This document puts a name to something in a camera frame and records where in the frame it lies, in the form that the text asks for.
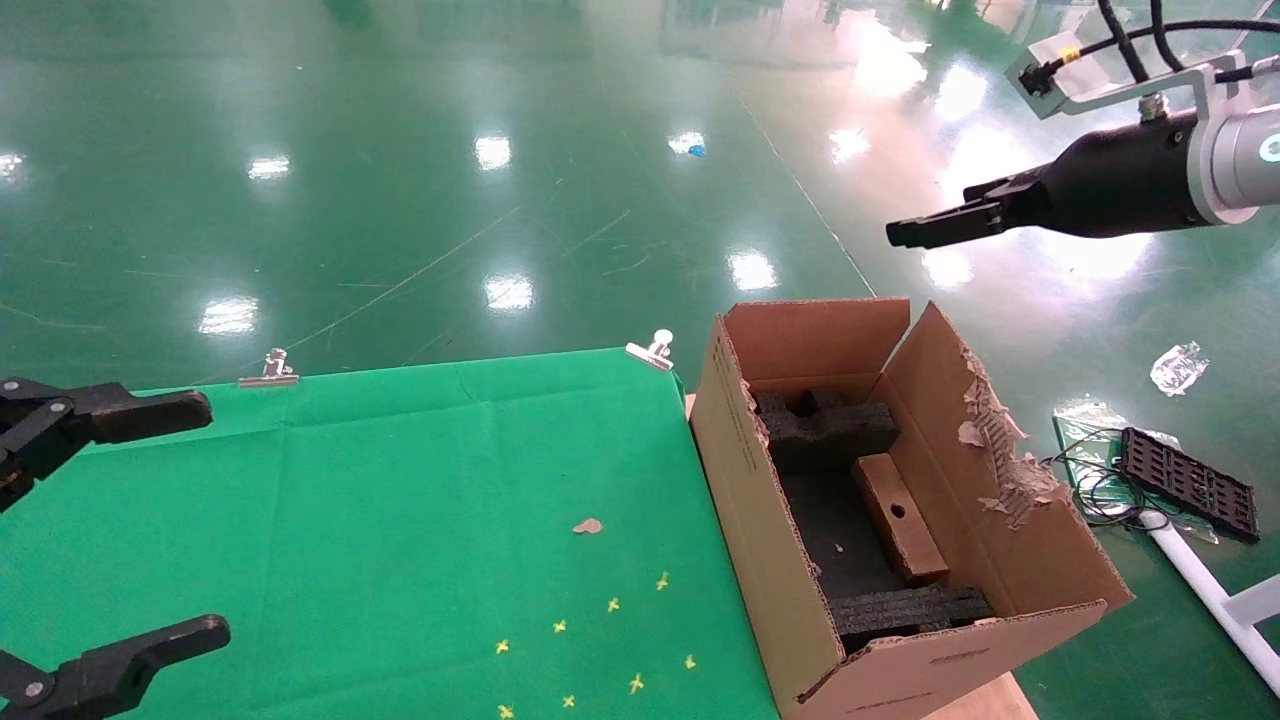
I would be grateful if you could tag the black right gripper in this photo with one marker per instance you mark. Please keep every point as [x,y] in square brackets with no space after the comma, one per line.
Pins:
[1120,185]

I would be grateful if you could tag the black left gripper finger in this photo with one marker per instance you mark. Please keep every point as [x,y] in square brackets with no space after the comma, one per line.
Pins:
[140,412]
[150,650]

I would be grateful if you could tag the small taped cardboard box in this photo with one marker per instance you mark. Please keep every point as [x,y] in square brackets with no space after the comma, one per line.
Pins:
[915,555]

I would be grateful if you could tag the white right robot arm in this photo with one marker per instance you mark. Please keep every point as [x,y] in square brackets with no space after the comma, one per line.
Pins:
[1245,160]

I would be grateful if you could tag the black foam carton liner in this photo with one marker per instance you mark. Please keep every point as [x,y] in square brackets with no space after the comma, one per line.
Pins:
[830,530]

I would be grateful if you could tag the large open cardboard carton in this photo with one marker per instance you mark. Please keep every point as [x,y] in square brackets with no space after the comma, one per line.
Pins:
[750,520]

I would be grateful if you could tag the small cardboard scrap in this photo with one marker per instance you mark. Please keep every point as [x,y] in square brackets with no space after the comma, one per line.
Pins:
[588,526]

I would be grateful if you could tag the silver binder clip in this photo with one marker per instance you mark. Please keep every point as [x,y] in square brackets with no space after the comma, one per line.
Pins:
[650,350]
[270,375]

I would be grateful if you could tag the clear plastic bag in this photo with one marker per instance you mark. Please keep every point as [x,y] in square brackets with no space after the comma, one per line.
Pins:
[1085,425]

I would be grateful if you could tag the crumpled clear plastic wrap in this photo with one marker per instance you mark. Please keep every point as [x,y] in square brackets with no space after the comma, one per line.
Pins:
[1180,368]

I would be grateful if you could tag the notched black foam block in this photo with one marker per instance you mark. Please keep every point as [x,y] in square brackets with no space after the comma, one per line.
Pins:
[830,435]

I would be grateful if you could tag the green table cloth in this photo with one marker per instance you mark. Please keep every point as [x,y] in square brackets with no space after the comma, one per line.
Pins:
[400,500]

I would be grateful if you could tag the black perforated tray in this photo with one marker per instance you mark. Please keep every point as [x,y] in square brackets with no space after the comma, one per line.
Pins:
[1190,485]

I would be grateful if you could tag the flat black foam block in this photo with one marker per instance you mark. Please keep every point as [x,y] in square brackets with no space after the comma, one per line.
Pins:
[900,615]

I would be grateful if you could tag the white table leg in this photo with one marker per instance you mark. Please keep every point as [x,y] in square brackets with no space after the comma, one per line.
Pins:
[1200,580]

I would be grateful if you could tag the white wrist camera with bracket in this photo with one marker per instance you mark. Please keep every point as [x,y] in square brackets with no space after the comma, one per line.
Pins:
[1040,75]

